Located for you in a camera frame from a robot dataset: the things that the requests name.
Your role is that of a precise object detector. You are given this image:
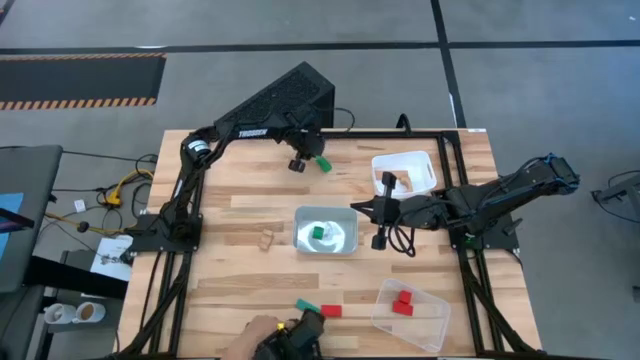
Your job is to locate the clear plastic bin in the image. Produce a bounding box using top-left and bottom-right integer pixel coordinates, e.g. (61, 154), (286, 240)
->
(370, 277), (452, 354)

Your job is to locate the white printed paper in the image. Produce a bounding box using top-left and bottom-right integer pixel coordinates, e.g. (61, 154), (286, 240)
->
(89, 234), (135, 282)

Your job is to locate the grey plastic bin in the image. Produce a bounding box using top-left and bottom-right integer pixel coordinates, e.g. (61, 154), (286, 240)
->
(292, 205), (359, 256)

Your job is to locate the natural wooden plank block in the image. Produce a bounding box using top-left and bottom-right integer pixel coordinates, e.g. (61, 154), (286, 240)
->
(387, 169), (415, 194)

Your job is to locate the black perforated computer tower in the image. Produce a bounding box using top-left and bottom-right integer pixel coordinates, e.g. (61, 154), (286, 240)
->
(213, 60), (336, 130)

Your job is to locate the white empty cup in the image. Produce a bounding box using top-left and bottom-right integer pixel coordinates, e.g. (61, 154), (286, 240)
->
(43, 302), (76, 325)

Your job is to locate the blue sheet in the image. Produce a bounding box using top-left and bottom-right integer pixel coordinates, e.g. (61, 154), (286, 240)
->
(0, 192), (25, 261)

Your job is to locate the grey desk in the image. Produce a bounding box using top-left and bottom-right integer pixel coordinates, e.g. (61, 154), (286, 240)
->
(0, 144), (64, 294)

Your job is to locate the black floor stand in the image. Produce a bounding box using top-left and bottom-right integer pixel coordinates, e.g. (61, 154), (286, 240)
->
(591, 169), (640, 224)

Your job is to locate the yellow power plug cable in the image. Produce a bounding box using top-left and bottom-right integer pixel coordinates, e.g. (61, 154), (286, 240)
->
(102, 168), (154, 207)

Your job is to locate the black hazard striped floor mat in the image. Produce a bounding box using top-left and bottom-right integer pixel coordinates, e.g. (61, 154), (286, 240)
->
(0, 52), (168, 111)

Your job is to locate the person's hand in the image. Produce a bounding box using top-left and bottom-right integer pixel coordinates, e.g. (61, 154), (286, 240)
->
(222, 314), (296, 360)

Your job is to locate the black side table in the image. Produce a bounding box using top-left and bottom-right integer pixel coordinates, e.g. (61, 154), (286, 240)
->
(24, 249), (130, 301)

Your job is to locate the black aluminium table frame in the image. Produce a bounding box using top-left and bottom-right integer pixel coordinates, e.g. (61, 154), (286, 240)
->
(117, 128), (544, 360)

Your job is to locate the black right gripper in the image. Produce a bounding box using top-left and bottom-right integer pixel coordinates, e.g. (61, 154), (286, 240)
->
(349, 171), (452, 252)

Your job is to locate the white plastic bin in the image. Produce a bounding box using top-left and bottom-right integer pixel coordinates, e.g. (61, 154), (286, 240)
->
(370, 150), (439, 200)

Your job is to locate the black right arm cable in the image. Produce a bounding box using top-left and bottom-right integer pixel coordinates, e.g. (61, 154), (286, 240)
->
(386, 222), (417, 259)

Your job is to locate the white cup with brown drink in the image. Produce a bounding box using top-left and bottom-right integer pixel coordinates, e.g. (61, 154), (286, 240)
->
(74, 301), (107, 324)

